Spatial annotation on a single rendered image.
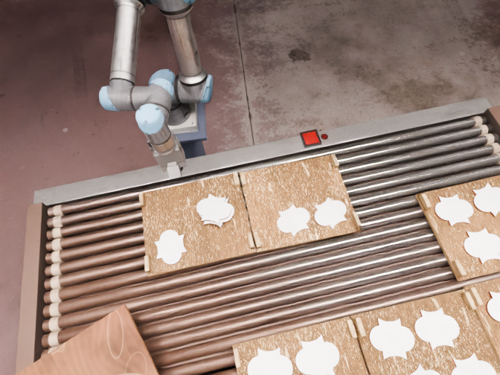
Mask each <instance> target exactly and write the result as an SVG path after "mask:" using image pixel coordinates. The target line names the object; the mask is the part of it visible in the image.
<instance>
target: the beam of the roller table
mask: <svg viewBox="0 0 500 375"><path fill-rule="evenodd" d="M491 107H492V106H491V105H490V103H489V102H488V100H487V99H486V97H481V98H477V99H473V100H466V101H463V102H459V103H452V104H448V105H445V106H438V107H434V108H430V109H424V110H420V111H416V112H409V113H405V114H401V115H395V116H391V117H387V118H380V119H377V120H373V121H366V122H362V123H359V124H352V125H348V126H342V127H338V128H334V129H328V130H324V131H320V132H318V134H319V137H320V139H321V145H318V146H314V147H308V148H304V144H303V141H302V140H301V136H300V135H299V136H295V137H291V138H285V139H281V140H277V141H270V142H266V143H262V144H256V145H252V146H248V147H242V148H238V149H234V150H227V151H224V152H220V153H213V154H210V155H206V156H199V157H195V158H189V159H185V160H186V164H187V166H185V167H183V170H182V177H181V178H177V179H173V180H170V179H169V176H168V173H167V171H164V172H163V170H162V169H161V167H160V166H159V165H156V166H152V167H145V168H142V169H138V170H131V171H127V172H124V173H117V174H113V175H109V176H103V177H99V178H95V179H89V180H85V181H81V182H75V183H71V184H67V185H60V186H56V187H50V188H46V189H41V190H35V191H34V197H33V203H34V204H37V203H41V202H42V203H44V204H45V205H47V206H48V207H49V208H52V207H54V206H56V205H67V204H70V203H74V202H81V201H84V200H88V199H94V198H98V197H102V196H108V195H112V194H116V193H123V192H127V191H130V190H137V189H140V188H147V187H150V186H154V185H161V184H164V183H168V182H174V181H178V180H183V179H189V178H193V177H197V176H203V175H207V174H210V173H217V172H220V171H224V170H230V169H234V168H238V167H245V166H249V165H253V164H259V163H263V162H266V161H273V160H277V159H280V158H287V157H290V156H297V155H300V154H305V153H311V152H315V151H319V150H325V149H329V148H333V147H339V146H343V145H346V144H353V143H357V142H360V141H367V140H371V139H375V138H381V137H385V136H389V135H395V134H399V133H403V132H409V131H413V130H416V129H423V128H426V127H431V126H437V125H441V124H447V123H451V122H455V121H461V120H465V119H469V118H471V117H475V116H481V115H482V114H483V113H484V112H485V111H486V110H487V109H488V108H491ZM322 134H327V135H328V138H327V139H326V140H324V139H322V138H321V135H322Z"/></svg>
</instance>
